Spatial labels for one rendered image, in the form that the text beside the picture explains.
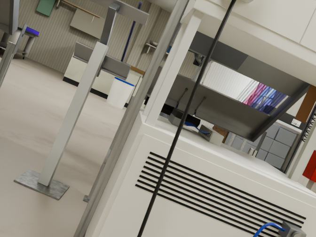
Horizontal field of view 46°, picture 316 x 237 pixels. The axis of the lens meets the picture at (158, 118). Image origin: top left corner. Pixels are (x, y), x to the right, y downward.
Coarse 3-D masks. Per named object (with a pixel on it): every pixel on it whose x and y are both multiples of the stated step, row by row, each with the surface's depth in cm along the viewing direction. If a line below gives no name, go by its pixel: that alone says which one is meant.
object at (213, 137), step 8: (176, 112) 161; (176, 120) 160; (200, 128) 178; (208, 128) 164; (208, 136) 158; (216, 136) 154; (264, 136) 214; (216, 144) 154; (104, 160) 194; (88, 200) 210
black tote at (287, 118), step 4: (284, 116) 409; (288, 116) 410; (292, 116) 410; (284, 120) 410; (288, 120) 410; (292, 120) 411; (296, 120) 411; (292, 124) 411; (296, 124) 411; (300, 124) 412; (304, 124) 412; (300, 128) 412
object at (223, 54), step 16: (176, 32) 176; (192, 48) 175; (208, 48) 173; (224, 48) 171; (224, 64) 178; (240, 64) 175; (256, 64) 178; (256, 80) 185; (272, 80) 183; (288, 80) 180
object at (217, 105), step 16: (176, 80) 199; (192, 80) 197; (176, 96) 208; (208, 96) 202; (224, 96) 199; (208, 112) 211; (224, 112) 208; (240, 112) 205; (256, 112) 202; (240, 128) 215; (256, 128) 211
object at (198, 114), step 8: (168, 104) 209; (184, 104) 211; (192, 112) 210; (200, 112) 212; (208, 120) 211; (216, 120) 213; (224, 128) 212; (232, 128) 214; (240, 136) 214; (248, 136) 214
